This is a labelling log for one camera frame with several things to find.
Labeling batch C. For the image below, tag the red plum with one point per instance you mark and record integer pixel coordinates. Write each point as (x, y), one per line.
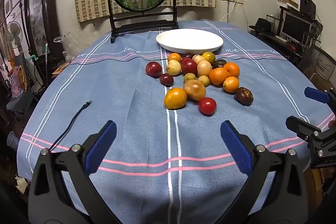
(153, 69)
(189, 66)

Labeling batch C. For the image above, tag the blue striped tablecloth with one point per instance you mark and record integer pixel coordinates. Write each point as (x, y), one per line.
(131, 121)

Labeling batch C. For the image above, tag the paper cup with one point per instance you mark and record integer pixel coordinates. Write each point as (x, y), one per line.
(12, 141)

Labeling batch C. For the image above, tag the white plate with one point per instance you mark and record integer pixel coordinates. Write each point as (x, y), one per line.
(189, 40)

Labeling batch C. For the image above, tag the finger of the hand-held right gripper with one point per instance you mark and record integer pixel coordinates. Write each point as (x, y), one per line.
(302, 125)
(316, 94)

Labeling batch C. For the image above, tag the yellow-green orange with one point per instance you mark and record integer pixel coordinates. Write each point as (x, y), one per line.
(209, 56)

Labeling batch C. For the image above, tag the pale yellow round fruit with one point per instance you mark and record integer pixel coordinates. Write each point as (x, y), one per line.
(173, 67)

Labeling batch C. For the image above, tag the dark computer desk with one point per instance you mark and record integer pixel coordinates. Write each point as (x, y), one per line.
(283, 52)

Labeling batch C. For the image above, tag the yellow-orange round fruit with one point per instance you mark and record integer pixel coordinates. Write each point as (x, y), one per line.
(175, 98)

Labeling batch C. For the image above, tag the dark wooden framed painting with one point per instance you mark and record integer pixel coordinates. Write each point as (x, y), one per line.
(39, 16)

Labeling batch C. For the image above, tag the beige round fruit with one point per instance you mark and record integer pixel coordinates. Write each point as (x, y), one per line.
(204, 68)

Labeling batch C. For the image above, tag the dark purple plum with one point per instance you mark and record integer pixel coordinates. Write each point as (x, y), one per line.
(166, 79)

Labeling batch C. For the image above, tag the computer monitor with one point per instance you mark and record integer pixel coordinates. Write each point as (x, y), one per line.
(295, 27)

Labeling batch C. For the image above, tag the black speaker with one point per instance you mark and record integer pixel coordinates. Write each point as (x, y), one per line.
(307, 5)

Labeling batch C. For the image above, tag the small yellow longan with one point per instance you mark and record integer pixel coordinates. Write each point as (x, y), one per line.
(189, 77)
(203, 81)

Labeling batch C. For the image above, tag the red cherry tomato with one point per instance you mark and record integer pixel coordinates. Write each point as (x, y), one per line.
(207, 106)

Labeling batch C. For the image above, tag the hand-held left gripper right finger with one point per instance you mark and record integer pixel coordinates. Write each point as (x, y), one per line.
(236, 148)

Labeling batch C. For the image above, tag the black hat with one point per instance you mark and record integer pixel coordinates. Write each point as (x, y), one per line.
(262, 24)

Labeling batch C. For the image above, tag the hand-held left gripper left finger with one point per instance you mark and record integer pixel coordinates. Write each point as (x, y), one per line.
(102, 145)

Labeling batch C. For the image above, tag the golden-brown round fruit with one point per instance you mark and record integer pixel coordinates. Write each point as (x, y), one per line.
(194, 89)

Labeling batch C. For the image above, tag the standing fan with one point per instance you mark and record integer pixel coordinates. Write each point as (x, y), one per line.
(15, 31)

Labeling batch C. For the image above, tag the clear plastic bag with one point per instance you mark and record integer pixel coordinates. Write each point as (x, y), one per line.
(69, 45)

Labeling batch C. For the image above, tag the cream fruit with purple mark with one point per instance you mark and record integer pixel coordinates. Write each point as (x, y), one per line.
(198, 58)

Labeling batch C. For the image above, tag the black mesh chair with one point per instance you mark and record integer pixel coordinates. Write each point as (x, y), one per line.
(323, 66)

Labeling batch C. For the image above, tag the orange mandarin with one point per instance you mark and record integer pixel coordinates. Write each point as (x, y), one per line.
(232, 69)
(218, 76)

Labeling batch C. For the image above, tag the dark brown water chestnut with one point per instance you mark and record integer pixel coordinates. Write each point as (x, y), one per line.
(243, 96)
(219, 63)

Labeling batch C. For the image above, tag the small orange citrus fruit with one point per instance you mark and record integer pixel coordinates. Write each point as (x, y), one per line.
(174, 56)
(231, 84)

